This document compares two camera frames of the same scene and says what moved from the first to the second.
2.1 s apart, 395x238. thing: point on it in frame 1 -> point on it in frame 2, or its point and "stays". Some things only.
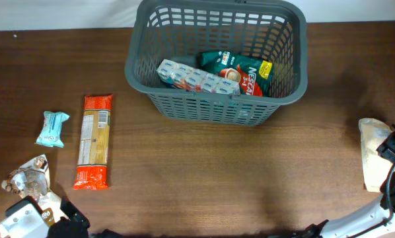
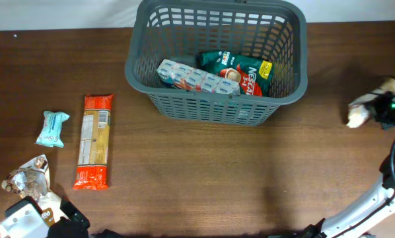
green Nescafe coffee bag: (253, 75) stays
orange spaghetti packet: (92, 170) stays
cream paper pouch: (376, 167) -> (358, 111)
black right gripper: (392, 146) -> (377, 108)
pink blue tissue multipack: (189, 79) stays
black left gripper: (74, 215) stays
